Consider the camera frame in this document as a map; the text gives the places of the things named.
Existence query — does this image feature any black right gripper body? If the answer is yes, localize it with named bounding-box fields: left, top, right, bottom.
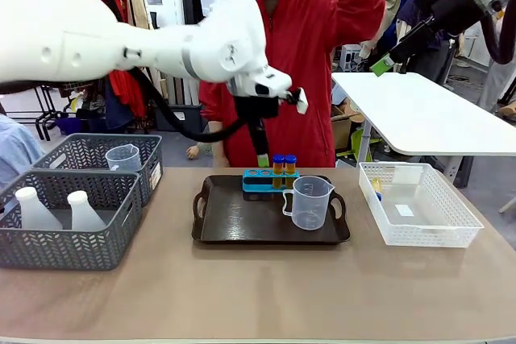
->
left=418, top=0, right=485, bottom=37

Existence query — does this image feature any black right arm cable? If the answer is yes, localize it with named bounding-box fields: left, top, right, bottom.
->
left=477, top=0, right=516, bottom=65

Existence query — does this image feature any person in red jacket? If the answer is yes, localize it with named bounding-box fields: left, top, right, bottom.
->
left=198, top=0, right=387, bottom=169

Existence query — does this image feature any green plastic chair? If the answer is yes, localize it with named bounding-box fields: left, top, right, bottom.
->
left=337, top=127, right=382, bottom=159

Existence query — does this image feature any dark brown serving tray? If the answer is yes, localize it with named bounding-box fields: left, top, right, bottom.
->
left=192, top=174, right=351, bottom=245

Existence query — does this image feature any brown cardboard box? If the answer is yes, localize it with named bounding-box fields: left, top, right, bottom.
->
left=330, top=103, right=363, bottom=151

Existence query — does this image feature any blue test tube rack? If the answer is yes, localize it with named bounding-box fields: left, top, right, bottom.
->
left=241, top=168, right=302, bottom=193

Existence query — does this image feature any mannequin in pink top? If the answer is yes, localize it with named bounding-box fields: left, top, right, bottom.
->
left=478, top=8, right=516, bottom=114

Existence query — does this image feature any white plastic perforated basket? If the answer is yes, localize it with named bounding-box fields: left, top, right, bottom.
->
left=358, top=161, right=485, bottom=249

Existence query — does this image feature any hanging red dress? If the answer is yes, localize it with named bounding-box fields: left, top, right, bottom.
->
left=100, top=0, right=148, bottom=118

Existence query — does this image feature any white folding table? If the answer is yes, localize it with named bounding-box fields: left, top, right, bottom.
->
left=331, top=72, right=516, bottom=168

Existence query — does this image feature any white computer case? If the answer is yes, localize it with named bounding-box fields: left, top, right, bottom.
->
left=337, top=44, right=362, bottom=72

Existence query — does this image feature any clear plastic measuring cup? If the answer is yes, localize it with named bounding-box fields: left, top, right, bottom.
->
left=281, top=175, right=336, bottom=230
left=105, top=143, right=143, bottom=173

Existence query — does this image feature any hanging beige garment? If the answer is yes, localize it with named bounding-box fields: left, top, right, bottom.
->
left=126, top=0, right=159, bottom=31

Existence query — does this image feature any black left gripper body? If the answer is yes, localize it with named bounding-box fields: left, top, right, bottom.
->
left=233, top=93, right=281, bottom=120

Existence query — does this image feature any white plastic conical flask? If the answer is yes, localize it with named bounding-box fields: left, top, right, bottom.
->
left=65, top=190, right=107, bottom=232
left=14, top=186, right=64, bottom=231

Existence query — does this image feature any light blue cloth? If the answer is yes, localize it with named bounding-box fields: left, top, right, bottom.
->
left=0, top=114, right=46, bottom=190

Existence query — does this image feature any grey plastic woven basket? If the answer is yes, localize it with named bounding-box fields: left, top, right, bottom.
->
left=0, top=169, right=144, bottom=271
left=31, top=133, right=164, bottom=209

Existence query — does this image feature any black storage bin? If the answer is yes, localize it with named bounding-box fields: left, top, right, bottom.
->
left=154, top=103, right=205, bottom=133

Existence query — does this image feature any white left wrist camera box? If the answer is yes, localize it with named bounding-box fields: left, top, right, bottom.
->
left=281, top=86, right=310, bottom=115

